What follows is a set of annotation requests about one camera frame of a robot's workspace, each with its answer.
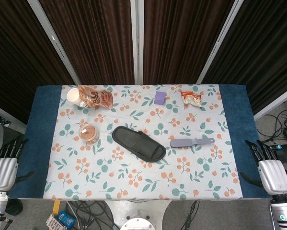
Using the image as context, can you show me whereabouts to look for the floral printed tablecloth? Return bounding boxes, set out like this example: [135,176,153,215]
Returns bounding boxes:
[43,84,244,201]

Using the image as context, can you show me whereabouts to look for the colourful printed small box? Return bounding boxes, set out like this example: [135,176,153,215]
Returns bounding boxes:
[46,214,62,230]

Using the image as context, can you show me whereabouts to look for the blue plastic packet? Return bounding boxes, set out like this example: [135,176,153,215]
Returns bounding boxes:
[57,210,77,228]

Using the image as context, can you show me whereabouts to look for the blue table cover cloth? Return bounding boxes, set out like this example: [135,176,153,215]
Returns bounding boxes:
[8,85,272,200]

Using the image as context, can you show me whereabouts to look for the clear jar of rubber bands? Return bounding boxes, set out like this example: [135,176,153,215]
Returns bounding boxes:
[78,124,100,145]

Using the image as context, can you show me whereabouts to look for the purple foam cube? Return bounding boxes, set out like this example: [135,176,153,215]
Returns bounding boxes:
[154,91,167,106]

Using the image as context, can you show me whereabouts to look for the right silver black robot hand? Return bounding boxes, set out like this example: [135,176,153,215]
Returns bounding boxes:
[239,139,287,195]

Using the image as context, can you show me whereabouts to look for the black cables under table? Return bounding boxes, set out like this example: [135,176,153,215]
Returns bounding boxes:
[66,200,121,230]

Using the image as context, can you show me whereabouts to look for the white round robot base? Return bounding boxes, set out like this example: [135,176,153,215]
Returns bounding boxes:
[104,200,172,230]

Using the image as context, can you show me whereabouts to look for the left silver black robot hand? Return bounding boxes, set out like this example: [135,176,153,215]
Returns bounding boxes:
[0,136,36,192]

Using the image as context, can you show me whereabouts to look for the black rubber slipper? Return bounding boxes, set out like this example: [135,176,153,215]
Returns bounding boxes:
[111,126,167,162]

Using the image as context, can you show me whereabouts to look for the black round floor object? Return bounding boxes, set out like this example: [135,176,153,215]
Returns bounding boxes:
[5,198,23,216]

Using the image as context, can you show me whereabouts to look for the grey brush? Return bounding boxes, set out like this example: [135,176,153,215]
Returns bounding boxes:
[170,138,216,148]

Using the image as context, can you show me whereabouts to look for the crumpled orange snack wrapper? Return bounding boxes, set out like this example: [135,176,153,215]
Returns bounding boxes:
[180,90,203,108]

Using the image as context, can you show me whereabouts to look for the tangle of black floor cables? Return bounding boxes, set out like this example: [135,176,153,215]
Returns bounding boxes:
[255,94,287,144]

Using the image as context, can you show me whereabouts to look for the brown pleated partition panel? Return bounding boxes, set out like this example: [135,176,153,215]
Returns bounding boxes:
[136,0,241,85]
[28,0,140,86]
[197,0,287,120]
[0,0,80,130]

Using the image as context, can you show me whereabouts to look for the black cable beside base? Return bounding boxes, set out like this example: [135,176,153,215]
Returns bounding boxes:
[179,200,199,230]

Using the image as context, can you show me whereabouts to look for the white paper cup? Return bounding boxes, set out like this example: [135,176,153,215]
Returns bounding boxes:
[66,88,82,105]

